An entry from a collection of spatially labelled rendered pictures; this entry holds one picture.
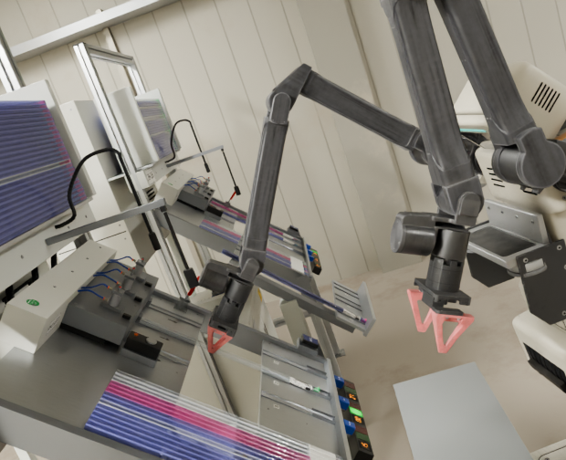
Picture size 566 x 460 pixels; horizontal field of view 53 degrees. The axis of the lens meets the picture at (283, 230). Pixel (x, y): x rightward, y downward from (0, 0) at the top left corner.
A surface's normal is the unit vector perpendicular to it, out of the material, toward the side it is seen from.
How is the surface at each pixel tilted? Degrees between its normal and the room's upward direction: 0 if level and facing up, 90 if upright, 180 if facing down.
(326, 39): 90
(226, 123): 90
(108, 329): 90
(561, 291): 90
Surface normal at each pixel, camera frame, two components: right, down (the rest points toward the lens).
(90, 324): 0.01, 0.23
